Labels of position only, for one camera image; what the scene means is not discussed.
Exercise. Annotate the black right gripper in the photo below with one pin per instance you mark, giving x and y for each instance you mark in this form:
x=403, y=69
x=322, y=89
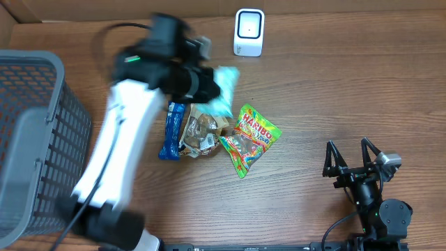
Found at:
x=349, y=173

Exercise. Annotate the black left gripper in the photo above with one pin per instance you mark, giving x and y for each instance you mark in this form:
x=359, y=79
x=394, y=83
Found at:
x=211, y=91

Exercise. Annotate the light teal snack packet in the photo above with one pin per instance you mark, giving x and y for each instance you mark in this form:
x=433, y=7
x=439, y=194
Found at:
x=226, y=77

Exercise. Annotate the beige brown snack bag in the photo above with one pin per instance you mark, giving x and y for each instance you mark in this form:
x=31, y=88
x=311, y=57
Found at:
x=201, y=133

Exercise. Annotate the green Haribo candy bag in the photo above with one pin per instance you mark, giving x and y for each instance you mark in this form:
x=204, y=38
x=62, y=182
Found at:
x=252, y=136

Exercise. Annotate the blue snack bar wrapper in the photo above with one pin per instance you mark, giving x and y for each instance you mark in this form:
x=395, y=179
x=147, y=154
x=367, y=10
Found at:
x=174, y=119

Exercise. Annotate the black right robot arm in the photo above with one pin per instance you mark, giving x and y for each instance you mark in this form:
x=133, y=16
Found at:
x=384, y=221

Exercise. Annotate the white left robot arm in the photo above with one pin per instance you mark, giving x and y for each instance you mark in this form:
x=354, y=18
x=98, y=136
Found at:
x=165, y=63

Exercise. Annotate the white barcode scanner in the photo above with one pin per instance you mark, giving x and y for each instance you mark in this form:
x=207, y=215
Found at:
x=248, y=32

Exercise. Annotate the grey plastic mesh basket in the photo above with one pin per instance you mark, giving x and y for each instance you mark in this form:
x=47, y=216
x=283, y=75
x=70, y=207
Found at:
x=45, y=135

